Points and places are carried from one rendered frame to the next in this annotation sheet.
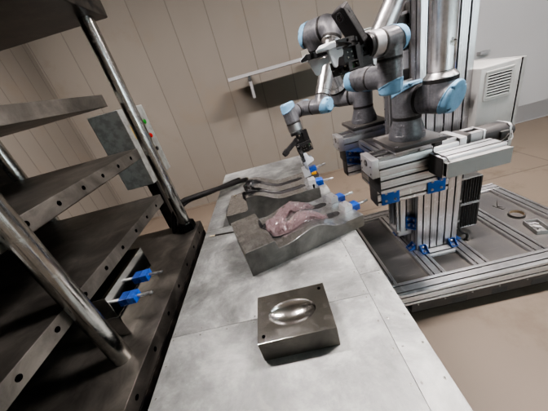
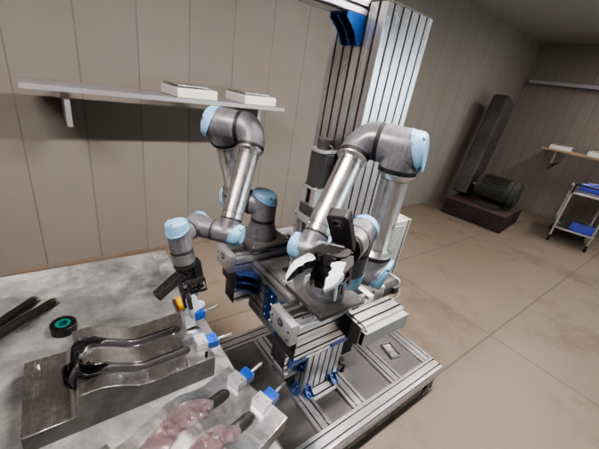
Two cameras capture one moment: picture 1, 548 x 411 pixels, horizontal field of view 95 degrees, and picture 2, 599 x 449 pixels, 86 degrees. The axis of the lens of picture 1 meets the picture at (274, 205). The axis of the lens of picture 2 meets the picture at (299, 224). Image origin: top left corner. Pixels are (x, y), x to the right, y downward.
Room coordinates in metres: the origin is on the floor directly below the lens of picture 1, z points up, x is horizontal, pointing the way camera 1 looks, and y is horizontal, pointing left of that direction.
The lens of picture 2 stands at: (0.43, 0.14, 1.76)
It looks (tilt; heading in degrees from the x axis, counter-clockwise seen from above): 24 degrees down; 317
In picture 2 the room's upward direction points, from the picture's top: 9 degrees clockwise
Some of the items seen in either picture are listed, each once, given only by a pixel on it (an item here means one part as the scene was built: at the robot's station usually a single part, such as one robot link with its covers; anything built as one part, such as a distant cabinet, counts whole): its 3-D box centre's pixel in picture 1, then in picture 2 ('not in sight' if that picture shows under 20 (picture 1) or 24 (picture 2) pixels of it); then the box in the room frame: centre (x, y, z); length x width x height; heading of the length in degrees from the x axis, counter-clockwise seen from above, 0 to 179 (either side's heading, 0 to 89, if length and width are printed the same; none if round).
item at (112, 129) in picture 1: (174, 223); not in sight; (1.54, 0.68, 0.73); 0.30 x 0.22 x 1.47; 176
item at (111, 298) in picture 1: (75, 301); not in sight; (0.79, 0.83, 0.87); 0.50 x 0.27 x 0.17; 86
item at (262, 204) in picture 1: (271, 192); (124, 361); (1.28, 0.00, 0.87); 0.50 x 0.26 x 0.14; 86
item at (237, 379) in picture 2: (340, 196); (247, 374); (1.04, -0.32, 0.85); 0.13 x 0.05 x 0.05; 103
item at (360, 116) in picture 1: (363, 112); (262, 225); (1.58, -0.70, 1.09); 0.15 x 0.15 x 0.10
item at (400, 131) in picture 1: (406, 125); (327, 281); (1.09, -0.67, 1.09); 0.15 x 0.15 x 0.10
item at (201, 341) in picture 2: (320, 181); (213, 339); (1.20, -0.27, 0.89); 0.13 x 0.05 x 0.05; 86
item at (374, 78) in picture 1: (385, 77); (345, 265); (0.88, -0.47, 1.34); 0.11 x 0.08 x 0.11; 23
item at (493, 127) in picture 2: not in sight; (499, 161); (2.35, -6.01, 1.02); 1.17 x 1.15 x 2.04; 177
